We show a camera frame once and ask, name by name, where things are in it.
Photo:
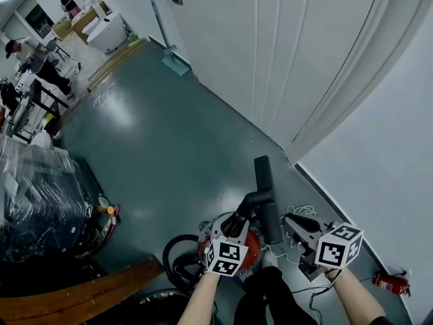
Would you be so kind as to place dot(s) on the person's right forearm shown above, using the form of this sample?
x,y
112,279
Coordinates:
x,y
355,296

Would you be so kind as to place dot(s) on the plastic-wrapped pallet load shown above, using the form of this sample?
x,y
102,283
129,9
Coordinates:
x,y
44,195

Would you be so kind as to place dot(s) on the red fire extinguisher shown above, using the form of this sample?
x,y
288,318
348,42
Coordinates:
x,y
390,284

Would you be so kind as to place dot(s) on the person's black trouser legs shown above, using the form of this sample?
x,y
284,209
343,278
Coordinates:
x,y
264,296

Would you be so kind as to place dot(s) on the person's dark shirt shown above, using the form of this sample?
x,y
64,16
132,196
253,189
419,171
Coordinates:
x,y
380,321

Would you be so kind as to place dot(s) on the black-framed desk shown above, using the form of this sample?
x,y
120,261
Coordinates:
x,y
37,93

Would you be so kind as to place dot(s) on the white door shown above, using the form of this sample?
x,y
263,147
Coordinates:
x,y
270,46

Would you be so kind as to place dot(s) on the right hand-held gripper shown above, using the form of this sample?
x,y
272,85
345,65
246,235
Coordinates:
x,y
338,249

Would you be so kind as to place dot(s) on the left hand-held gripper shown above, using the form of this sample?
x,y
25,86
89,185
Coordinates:
x,y
225,254

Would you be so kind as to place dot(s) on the red vacuum cleaner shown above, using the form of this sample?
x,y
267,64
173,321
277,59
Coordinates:
x,y
253,252

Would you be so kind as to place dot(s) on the person's left forearm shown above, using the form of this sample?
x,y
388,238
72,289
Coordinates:
x,y
199,300

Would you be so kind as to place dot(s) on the person's grey shoe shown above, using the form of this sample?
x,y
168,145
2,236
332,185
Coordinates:
x,y
269,259

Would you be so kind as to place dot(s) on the bottle with orange cap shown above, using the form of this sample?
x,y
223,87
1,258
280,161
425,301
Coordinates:
x,y
106,210

